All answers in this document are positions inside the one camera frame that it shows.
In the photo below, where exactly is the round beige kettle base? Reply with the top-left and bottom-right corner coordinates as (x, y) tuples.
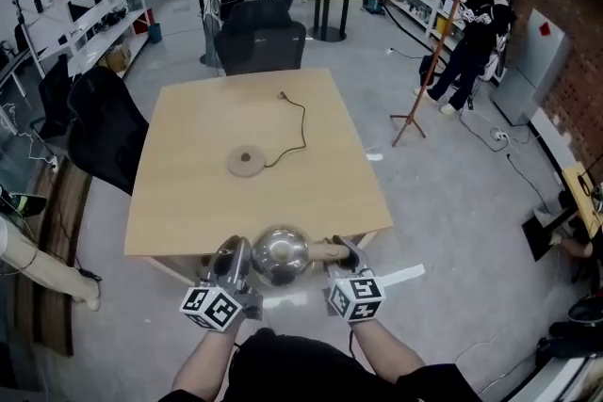
(226, 144), (268, 179)

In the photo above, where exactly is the white shelving unit with gadgets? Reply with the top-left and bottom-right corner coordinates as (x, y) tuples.
(0, 0), (149, 79)

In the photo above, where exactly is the black slim office chair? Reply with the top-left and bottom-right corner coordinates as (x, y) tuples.
(30, 54), (74, 140)

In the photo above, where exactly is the black floor cable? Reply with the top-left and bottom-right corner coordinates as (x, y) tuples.
(505, 152), (552, 213)

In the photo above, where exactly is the black fabric office chair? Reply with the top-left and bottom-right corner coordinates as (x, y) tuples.
(66, 65), (150, 197)

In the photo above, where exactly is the person's left forearm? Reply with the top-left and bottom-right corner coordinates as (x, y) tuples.
(171, 323), (247, 402)

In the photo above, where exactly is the person's black shirt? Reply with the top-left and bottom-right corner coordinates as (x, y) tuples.
(157, 327), (482, 402)

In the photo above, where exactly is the black mesh office chair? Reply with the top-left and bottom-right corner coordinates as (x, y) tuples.
(213, 0), (308, 77)

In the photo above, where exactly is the black kettle base power cord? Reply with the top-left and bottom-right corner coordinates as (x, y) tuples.
(263, 90), (308, 169)

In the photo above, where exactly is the small wooden side table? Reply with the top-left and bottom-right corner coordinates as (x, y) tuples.
(561, 163), (603, 238)

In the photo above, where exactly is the grey metal cabinet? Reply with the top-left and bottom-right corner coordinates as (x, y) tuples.
(490, 8), (572, 127)

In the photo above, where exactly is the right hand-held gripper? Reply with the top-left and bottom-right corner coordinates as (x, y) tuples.
(321, 234), (387, 324)

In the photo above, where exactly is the steel electric kettle beige handle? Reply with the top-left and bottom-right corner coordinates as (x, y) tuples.
(249, 224), (353, 289)

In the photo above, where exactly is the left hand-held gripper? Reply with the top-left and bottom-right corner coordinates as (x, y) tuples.
(178, 234), (264, 333)

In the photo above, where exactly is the person's right forearm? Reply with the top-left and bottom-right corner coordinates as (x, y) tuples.
(350, 318), (428, 388)

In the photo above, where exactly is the brown wooden coat stand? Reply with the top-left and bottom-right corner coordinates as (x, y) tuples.
(389, 0), (478, 148)

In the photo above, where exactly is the cardboard box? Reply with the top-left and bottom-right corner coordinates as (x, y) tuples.
(105, 43), (134, 72)

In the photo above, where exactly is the white paper strip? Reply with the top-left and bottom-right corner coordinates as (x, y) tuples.
(375, 263), (426, 289)

